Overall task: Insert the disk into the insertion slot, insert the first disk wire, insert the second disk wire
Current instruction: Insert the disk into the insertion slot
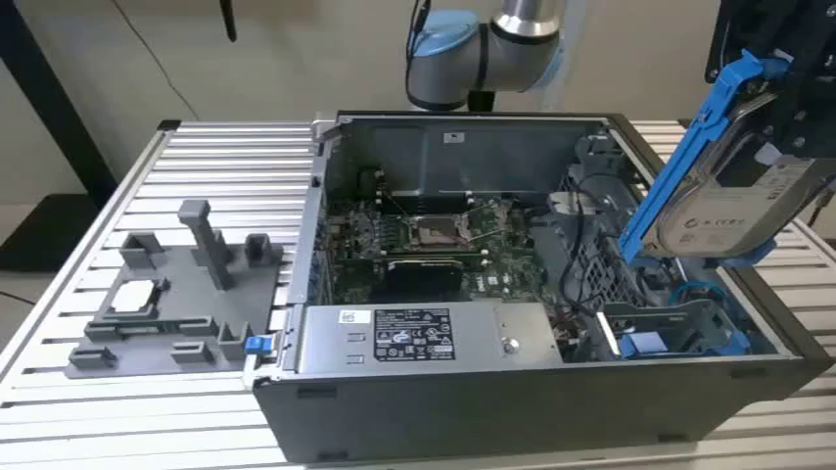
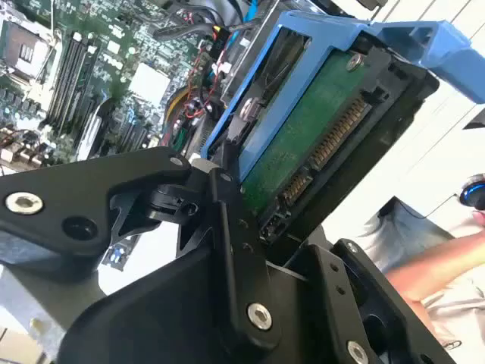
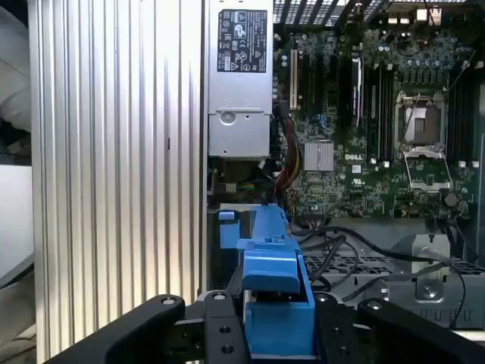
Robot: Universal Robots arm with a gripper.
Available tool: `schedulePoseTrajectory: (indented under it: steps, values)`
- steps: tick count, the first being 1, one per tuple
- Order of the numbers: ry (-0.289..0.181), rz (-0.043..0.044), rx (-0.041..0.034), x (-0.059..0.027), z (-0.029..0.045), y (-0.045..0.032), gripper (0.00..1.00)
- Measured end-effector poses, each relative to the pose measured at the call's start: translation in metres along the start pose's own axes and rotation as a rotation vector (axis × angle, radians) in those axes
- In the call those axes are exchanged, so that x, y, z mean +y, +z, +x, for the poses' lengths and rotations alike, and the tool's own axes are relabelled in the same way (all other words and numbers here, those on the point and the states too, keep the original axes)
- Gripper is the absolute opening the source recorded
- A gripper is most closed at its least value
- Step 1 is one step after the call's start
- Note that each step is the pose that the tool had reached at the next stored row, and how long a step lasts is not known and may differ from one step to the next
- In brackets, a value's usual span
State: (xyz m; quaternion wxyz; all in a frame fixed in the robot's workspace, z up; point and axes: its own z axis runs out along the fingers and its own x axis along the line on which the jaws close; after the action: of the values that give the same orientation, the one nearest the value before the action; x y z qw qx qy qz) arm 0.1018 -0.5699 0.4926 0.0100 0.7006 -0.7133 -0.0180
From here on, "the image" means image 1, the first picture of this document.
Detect black open PC case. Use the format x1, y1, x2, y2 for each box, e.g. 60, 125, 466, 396
244, 110, 836, 464

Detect long black wire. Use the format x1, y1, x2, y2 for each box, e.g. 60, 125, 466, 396
558, 173, 620, 315

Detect CPU socket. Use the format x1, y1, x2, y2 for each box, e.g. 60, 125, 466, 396
406, 213, 474, 250

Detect black cable at arm joint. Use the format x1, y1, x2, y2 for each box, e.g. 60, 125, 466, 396
408, 0, 434, 56

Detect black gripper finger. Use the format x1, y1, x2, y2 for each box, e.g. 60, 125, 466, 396
756, 47, 836, 161
704, 7, 747, 85

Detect silver CPU chip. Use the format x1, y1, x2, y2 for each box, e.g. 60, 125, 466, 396
108, 281, 163, 312

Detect black monitor stand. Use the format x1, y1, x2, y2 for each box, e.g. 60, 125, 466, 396
0, 0, 120, 273

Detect silver power supply unit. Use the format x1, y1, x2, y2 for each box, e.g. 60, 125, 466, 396
296, 302, 564, 374

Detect blue disk wire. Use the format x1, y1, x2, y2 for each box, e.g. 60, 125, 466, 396
671, 279, 728, 315

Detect thin metal locking lever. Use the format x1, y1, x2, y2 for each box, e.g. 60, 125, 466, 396
383, 191, 416, 218

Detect grey parts rack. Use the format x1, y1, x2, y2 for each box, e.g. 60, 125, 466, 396
64, 198, 288, 381

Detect metal disk bay cage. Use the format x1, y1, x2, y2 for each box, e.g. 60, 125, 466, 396
540, 131, 786, 364

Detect green RAM stick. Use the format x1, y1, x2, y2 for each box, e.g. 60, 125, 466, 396
114, 320, 202, 335

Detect black graphics card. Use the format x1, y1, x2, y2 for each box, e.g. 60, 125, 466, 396
382, 258, 468, 303

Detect thin black wall cable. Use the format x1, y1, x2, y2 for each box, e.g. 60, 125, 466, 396
111, 0, 202, 121

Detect green motherboard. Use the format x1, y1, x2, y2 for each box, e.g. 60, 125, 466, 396
319, 195, 551, 306

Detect black hanging antenna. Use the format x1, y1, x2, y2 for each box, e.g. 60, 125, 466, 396
219, 0, 239, 43

